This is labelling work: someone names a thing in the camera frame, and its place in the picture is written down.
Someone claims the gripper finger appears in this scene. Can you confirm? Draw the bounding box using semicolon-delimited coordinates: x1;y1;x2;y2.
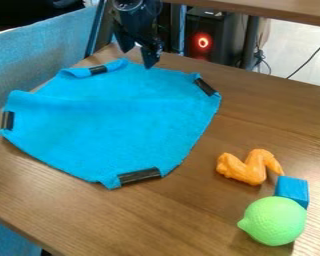
138;43;165;70
111;21;139;54

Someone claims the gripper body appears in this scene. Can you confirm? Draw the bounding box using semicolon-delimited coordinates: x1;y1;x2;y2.
110;8;166;50

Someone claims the blue cloth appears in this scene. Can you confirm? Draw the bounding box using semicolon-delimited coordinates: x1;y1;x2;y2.
0;57;225;191

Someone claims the black computer tower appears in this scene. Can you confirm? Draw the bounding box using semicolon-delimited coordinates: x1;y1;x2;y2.
182;6;259;66

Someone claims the wooden desk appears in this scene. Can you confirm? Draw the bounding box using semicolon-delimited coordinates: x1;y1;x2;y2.
162;0;320;29

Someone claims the orange toy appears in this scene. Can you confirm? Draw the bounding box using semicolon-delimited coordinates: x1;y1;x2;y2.
214;148;286;187

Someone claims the blue block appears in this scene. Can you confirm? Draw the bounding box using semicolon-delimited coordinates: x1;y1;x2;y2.
273;175;311;210

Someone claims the green toy lemon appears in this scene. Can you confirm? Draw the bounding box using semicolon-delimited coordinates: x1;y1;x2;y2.
236;195;309;248

